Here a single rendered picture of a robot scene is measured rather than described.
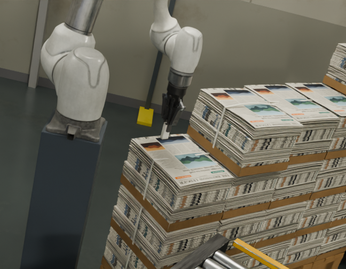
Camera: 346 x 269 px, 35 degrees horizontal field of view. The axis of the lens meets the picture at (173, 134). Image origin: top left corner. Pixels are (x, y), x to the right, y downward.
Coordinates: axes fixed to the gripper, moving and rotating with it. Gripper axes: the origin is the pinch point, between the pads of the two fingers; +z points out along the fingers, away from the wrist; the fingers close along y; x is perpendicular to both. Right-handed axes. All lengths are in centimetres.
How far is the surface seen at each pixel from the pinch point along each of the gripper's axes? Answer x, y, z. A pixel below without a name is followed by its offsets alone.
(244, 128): -26.6, -15.0, -6.9
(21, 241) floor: 22, 62, 96
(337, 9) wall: -249, 122, -25
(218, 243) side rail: 8, -49, 16
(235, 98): -38.7, 5.3, -10.0
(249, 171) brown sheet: -31.2, -20.9, 10.1
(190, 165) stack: -11.5, -6.8, 13.2
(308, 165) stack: -74, -18, 14
